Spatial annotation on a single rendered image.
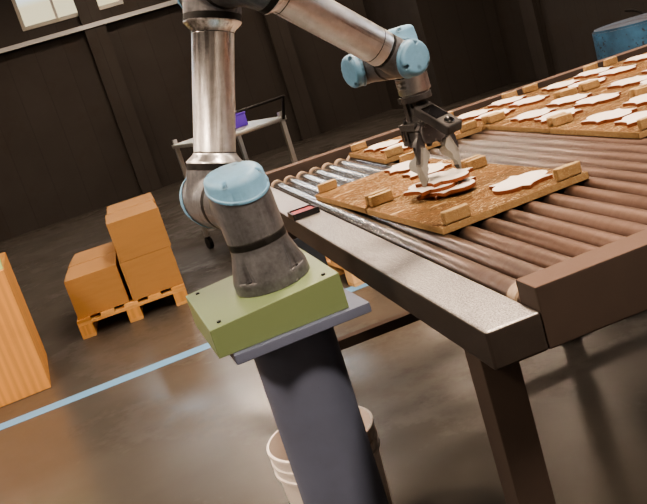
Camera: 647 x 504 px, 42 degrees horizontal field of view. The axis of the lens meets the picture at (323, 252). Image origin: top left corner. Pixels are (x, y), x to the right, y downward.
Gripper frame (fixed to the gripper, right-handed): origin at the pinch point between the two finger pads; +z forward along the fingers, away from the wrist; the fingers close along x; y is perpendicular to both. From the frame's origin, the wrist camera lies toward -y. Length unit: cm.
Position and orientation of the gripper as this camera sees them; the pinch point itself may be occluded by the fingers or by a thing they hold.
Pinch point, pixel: (443, 176)
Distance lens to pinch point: 196.4
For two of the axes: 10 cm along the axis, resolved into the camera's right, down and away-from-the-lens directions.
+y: -4.9, -0.9, 8.7
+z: 3.0, 9.2, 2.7
